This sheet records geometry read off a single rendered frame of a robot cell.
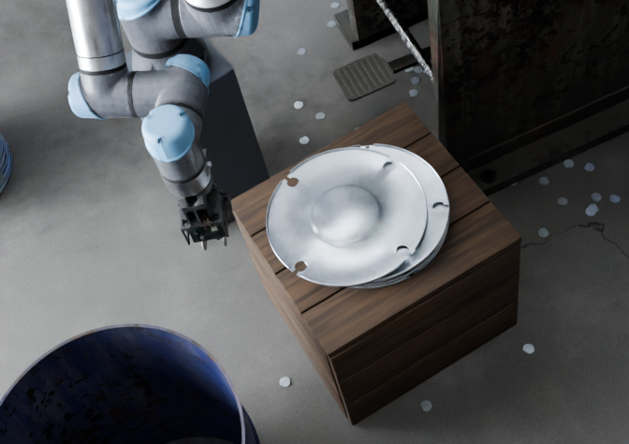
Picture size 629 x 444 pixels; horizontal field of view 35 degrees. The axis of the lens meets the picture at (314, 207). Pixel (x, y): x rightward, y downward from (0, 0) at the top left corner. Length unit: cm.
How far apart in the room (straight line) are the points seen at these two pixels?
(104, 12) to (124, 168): 92
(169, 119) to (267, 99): 98
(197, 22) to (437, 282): 62
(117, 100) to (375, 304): 56
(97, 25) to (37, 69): 118
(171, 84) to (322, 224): 39
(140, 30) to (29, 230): 76
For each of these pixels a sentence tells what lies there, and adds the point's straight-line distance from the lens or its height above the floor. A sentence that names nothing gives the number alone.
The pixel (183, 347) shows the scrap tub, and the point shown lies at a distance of 167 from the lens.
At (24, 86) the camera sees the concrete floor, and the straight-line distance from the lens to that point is 273.
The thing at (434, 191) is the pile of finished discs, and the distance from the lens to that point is 181.
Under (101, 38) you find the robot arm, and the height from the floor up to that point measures 80.
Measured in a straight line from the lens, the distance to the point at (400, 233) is 176.
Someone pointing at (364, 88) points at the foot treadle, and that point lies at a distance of 224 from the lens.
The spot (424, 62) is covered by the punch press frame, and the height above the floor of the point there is 18.
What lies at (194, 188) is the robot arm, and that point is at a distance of 159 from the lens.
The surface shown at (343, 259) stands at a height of 39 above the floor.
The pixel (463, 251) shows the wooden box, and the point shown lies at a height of 35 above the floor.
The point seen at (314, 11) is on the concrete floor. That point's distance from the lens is 264.
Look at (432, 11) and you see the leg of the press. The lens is 185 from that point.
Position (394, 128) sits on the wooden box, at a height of 35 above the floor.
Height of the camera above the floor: 189
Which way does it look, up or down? 57 degrees down
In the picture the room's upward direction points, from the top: 15 degrees counter-clockwise
